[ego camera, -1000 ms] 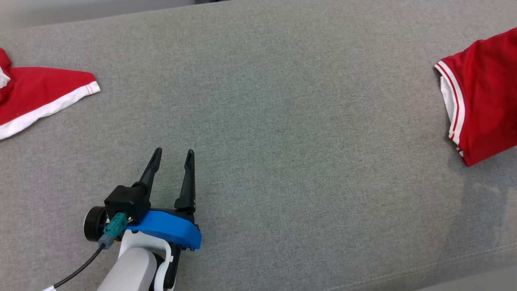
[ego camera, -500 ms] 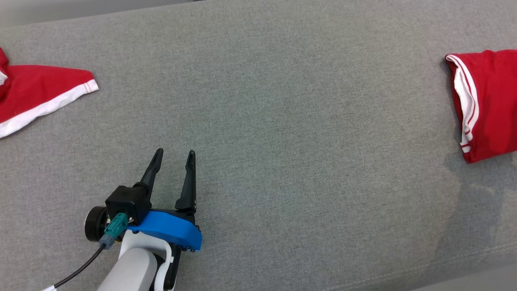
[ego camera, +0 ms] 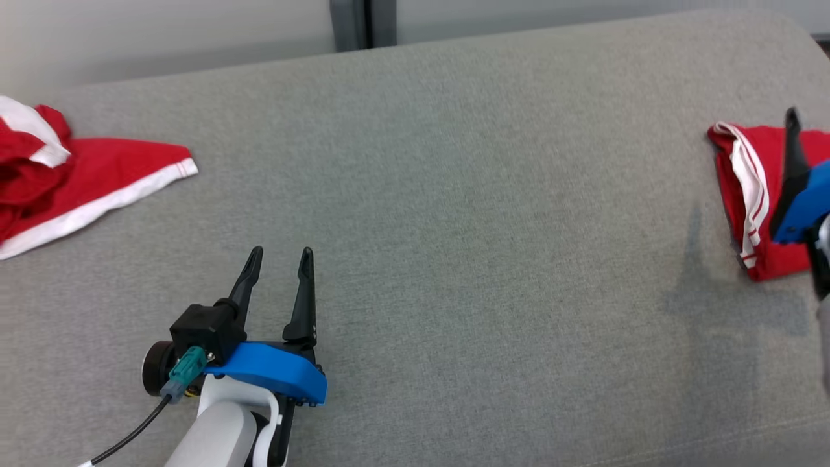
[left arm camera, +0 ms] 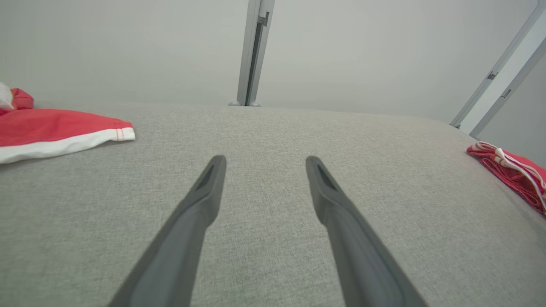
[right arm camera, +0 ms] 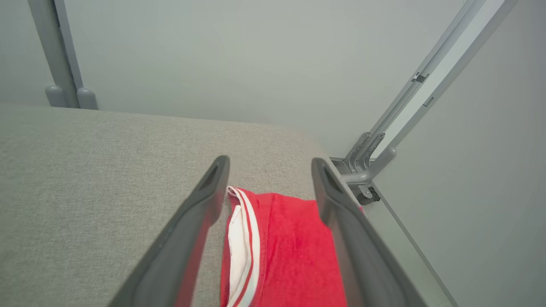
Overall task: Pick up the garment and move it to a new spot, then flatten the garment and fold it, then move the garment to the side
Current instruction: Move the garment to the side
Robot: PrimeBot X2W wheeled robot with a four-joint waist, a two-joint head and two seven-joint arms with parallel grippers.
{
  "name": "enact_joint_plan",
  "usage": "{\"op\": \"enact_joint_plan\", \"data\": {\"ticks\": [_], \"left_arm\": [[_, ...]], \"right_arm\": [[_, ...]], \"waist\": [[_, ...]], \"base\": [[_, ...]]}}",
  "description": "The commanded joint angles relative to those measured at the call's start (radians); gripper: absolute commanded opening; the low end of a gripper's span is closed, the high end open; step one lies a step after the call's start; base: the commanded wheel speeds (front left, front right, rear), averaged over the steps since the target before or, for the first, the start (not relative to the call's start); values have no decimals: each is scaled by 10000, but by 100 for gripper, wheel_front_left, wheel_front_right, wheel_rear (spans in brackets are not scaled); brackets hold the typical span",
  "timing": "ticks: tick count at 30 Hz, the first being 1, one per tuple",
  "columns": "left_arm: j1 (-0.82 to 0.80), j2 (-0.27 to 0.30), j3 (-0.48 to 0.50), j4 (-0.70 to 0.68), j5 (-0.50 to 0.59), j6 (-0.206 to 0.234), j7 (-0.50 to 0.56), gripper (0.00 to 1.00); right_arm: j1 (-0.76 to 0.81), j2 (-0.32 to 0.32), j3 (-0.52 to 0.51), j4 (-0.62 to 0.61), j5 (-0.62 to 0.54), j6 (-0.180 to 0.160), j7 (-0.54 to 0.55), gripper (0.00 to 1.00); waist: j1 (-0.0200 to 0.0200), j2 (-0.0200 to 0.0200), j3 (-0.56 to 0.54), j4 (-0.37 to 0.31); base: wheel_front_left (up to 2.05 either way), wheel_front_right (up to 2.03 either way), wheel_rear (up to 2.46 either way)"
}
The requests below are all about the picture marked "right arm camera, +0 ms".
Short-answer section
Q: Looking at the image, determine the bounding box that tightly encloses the red basketball jersey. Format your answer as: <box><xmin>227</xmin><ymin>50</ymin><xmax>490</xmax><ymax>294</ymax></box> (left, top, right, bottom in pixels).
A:
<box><xmin>220</xmin><ymin>185</ymin><xmax>365</xmax><ymax>307</ymax></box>

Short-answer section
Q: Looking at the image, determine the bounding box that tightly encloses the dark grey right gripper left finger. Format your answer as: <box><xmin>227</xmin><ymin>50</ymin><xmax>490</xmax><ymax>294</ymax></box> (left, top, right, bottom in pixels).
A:
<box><xmin>109</xmin><ymin>155</ymin><xmax>231</xmax><ymax>307</ymax></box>

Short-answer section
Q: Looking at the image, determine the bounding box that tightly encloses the grey metal partition frame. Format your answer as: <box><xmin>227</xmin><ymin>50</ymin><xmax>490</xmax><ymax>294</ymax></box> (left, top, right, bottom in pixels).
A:
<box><xmin>329</xmin><ymin>0</ymin><xmax>519</xmax><ymax>206</ymax></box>

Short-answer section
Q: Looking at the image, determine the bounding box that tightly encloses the grey partition post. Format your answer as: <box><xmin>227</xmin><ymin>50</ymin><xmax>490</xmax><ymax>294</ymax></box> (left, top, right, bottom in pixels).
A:
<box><xmin>28</xmin><ymin>0</ymin><xmax>80</xmax><ymax>108</ymax></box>
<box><xmin>54</xmin><ymin>0</ymin><xmax>99</xmax><ymax>111</ymax></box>

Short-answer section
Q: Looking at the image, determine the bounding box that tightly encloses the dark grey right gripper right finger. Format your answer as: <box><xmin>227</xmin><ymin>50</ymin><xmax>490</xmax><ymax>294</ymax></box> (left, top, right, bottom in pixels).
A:
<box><xmin>311</xmin><ymin>157</ymin><xmax>428</xmax><ymax>307</ymax></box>

